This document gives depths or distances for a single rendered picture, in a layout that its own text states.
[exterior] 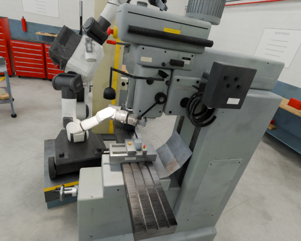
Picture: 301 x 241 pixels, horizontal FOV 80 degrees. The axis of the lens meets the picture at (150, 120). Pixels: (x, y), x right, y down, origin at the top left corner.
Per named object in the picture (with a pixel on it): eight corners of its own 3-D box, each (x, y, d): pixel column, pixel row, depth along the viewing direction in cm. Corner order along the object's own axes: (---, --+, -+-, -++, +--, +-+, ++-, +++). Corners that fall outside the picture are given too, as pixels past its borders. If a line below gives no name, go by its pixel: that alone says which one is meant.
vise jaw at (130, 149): (127, 155, 129) (127, 150, 127) (124, 143, 142) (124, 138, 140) (135, 155, 131) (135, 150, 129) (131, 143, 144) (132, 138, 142)
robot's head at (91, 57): (84, 62, 114) (86, 57, 107) (83, 47, 115) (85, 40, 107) (94, 63, 118) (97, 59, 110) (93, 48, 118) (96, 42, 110)
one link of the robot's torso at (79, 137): (67, 135, 196) (66, 102, 164) (86, 133, 205) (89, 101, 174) (69, 146, 187) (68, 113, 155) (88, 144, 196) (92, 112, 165)
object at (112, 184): (102, 198, 125) (103, 186, 120) (101, 164, 154) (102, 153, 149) (168, 191, 141) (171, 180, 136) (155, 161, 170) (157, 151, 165)
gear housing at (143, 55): (136, 65, 92) (138, 44, 88) (128, 56, 113) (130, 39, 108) (192, 71, 103) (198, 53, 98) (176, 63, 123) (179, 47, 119)
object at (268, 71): (172, 81, 103) (180, 44, 94) (159, 71, 122) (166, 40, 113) (273, 91, 128) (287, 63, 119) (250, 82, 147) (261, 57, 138)
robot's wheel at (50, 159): (49, 168, 181) (47, 152, 172) (55, 167, 183) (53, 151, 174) (49, 182, 166) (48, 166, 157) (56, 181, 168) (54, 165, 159)
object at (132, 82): (126, 107, 114) (130, 75, 104) (125, 105, 117) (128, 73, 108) (132, 108, 115) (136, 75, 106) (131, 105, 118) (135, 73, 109)
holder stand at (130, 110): (123, 129, 173) (124, 111, 164) (119, 119, 191) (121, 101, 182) (134, 129, 177) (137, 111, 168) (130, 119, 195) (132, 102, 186)
